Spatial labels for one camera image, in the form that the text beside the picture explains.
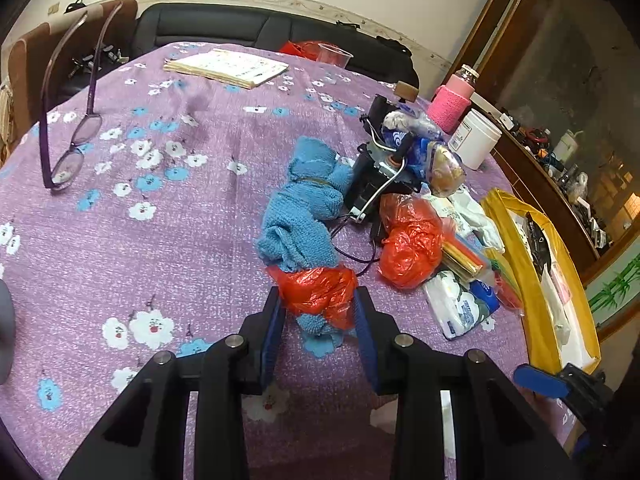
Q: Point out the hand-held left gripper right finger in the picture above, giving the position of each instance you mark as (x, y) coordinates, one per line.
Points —
(365, 345)

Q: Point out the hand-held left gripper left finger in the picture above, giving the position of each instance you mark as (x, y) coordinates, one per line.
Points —
(270, 340)

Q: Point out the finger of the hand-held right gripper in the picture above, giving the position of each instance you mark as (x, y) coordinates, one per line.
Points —
(540, 381)

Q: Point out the blue knitted cloth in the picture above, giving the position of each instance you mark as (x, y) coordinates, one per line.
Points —
(320, 337)

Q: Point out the red plastic bag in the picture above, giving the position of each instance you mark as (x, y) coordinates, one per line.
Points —
(410, 245)
(300, 50)
(315, 292)

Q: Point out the floral blue tissue packet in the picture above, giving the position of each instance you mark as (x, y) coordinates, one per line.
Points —
(460, 305)

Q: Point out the yellow cardboard box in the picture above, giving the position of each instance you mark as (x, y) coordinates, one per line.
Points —
(515, 250)

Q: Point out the blue towel with rubber band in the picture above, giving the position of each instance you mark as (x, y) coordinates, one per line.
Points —
(305, 195)

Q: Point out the bamboo painted panel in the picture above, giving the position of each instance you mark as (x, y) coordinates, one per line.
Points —
(615, 285)

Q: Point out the blue orange sponge stack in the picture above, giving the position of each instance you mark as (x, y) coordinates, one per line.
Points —
(462, 260)

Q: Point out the black glossy packet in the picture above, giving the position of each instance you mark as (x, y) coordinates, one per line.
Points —
(537, 245)

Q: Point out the black electric motor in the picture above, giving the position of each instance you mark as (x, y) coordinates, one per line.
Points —
(370, 180)

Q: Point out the white plastic bag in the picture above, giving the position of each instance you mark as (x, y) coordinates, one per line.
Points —
(470, 215)

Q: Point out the brown wooden cabinet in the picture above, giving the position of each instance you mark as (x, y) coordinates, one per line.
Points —
(545, 195)

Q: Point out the clear bag with blue print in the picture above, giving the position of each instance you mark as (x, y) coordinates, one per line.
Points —
(410, 145)

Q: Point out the clutter of small tools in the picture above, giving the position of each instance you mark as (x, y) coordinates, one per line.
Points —
(565, 175)

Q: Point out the white plastic jar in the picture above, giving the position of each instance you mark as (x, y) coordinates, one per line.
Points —
(472, 140)

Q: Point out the black red small device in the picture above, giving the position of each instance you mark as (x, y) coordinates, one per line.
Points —
(380, 110)

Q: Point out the white kettle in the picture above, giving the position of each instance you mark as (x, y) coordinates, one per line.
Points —
(570, 145)

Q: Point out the bottle with pink knitted sleeve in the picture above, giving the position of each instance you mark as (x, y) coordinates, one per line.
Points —
(450, 105)

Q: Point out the wooden cork stopper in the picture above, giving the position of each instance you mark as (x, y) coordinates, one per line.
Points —
(406, 92)

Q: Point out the grey round disc stand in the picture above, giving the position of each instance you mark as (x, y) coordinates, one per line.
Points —
(6, 330)

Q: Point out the paper booklet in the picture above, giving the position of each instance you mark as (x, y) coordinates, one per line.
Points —
(230, 67)

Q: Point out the clear plastic cup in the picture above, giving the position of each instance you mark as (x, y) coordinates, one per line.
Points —
(335, 55)

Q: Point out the black leather sofa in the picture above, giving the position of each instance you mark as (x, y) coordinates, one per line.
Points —
(200, 25)

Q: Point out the black metal tools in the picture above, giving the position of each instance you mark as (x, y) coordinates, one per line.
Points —
(95, 57)

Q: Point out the beige patterned cloth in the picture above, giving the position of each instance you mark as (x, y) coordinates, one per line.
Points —
(6, 115)

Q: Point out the brown wooden chair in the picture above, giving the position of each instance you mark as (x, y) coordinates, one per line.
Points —
(30, 60)

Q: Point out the purple frame eyeglasses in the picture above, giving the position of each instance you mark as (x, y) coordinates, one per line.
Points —
(67, 167)

